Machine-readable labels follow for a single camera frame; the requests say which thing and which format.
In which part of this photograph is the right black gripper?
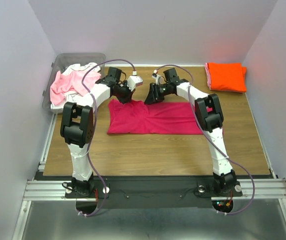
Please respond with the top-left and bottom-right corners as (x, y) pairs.
(143, 82), (170, 105)

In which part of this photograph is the magenta t shirt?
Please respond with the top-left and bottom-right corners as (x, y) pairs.
(107, 99), (202, 135)

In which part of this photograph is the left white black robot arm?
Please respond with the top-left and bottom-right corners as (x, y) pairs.
(60, 67), (143, 198)

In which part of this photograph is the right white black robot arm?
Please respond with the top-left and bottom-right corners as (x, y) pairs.
(145, 68), (237, 195)

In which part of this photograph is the white t shirt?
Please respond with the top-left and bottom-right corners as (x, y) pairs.
(50, 62), (101, 111)

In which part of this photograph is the folded pink t shirt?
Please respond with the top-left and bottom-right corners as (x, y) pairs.
(205, 62), (212, 90)

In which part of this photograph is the clear plastic bin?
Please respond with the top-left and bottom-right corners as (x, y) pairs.
(42, 53), (106, 113)

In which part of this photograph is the folded orange t shirt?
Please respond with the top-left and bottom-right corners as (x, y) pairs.
(209, 62), (247, 93)

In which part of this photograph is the small circuit board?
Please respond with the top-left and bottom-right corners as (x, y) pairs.
(216, 200), (233, 211)

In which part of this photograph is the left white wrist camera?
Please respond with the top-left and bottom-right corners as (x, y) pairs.
(126, 71), (143, 92)

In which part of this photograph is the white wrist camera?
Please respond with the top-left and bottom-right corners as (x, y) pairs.
(152, 69), (165, 85)
(126, 71), (143, 92)

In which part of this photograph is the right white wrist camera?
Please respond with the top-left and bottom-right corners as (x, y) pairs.
(152, 69), (165, 85)

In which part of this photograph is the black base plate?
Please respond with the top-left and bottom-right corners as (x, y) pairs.
(34, 175), (243, 210)

